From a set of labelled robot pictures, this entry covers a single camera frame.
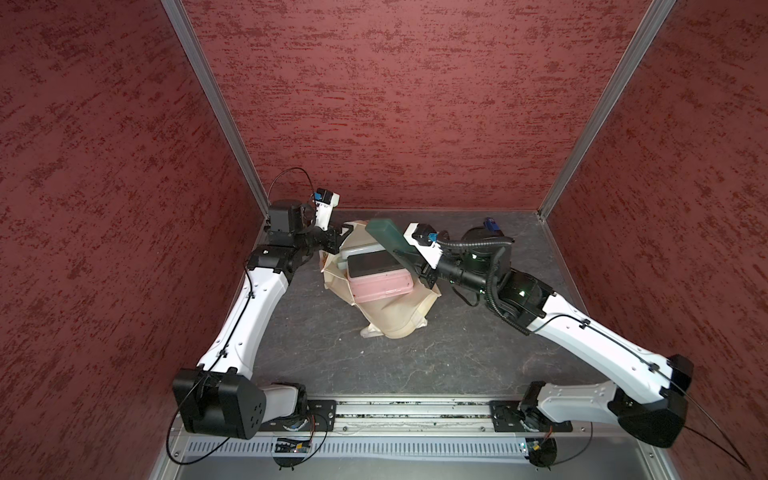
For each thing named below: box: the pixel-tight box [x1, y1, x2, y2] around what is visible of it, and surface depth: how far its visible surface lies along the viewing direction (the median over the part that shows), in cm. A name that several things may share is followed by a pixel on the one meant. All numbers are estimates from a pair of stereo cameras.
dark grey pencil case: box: [347, 250, 405, 278], surface depth 90 cm
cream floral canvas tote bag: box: [320, 221, 442, 339], surface depth 80 cm
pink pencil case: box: [348, 268, 414, 303], surface depth 90 cm
